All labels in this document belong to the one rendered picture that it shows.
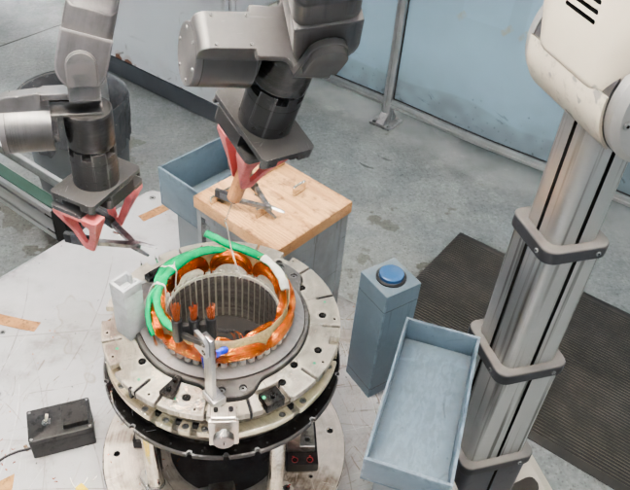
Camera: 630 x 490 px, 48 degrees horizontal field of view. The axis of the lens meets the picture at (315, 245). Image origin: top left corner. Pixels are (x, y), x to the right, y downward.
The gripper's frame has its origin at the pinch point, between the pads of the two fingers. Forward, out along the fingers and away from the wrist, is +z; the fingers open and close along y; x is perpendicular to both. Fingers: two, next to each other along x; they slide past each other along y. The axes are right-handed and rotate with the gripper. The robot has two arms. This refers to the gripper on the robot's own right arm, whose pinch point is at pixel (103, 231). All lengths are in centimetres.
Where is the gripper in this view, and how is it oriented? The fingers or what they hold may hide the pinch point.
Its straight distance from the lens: 99.7
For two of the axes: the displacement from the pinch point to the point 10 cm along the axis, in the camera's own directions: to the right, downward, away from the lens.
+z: -1.0, 7.4, 6.6
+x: 9.0, 3.5, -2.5
